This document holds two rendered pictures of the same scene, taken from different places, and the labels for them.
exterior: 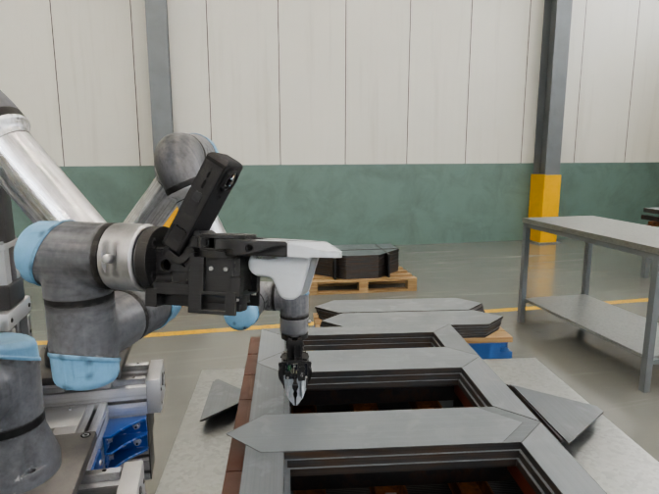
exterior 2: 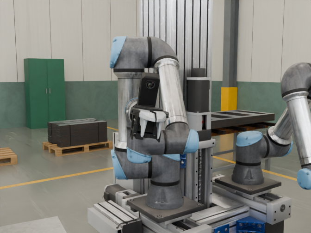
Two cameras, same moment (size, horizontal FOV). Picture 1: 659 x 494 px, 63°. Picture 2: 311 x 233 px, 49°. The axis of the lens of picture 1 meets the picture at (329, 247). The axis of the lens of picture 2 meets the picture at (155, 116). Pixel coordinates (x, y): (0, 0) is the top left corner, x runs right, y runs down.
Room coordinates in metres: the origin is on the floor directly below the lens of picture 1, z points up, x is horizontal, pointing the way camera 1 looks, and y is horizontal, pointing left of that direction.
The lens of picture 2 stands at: (0.26, -0.68, 1.55)
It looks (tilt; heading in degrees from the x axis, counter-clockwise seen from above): 7 degrees down; 67
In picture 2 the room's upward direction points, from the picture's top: straight up
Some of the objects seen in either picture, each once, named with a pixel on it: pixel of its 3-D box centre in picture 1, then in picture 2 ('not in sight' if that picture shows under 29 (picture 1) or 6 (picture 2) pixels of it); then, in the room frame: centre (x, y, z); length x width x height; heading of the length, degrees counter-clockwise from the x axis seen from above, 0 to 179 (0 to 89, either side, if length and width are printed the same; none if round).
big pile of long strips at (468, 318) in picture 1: (406, 318); not in sight; (2.29, -0.34, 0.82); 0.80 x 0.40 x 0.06; 94
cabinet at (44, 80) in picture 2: not in sight; (45, 93); (1.11, 9.63, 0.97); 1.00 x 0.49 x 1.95; 13
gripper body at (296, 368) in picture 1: (294, 355); not in sight; (1.36, 0.09, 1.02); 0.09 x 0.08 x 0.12; 4
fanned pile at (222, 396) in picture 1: (227, 397); not in sight; (1.76, 0.36, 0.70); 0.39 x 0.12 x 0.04; 4
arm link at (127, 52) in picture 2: not in sight; (130, 109); (0.67, 0.55, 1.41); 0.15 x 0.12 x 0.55; 167
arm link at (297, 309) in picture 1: (292, 295); not in sight; (1.37, 0.10, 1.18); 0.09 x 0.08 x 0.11; 85
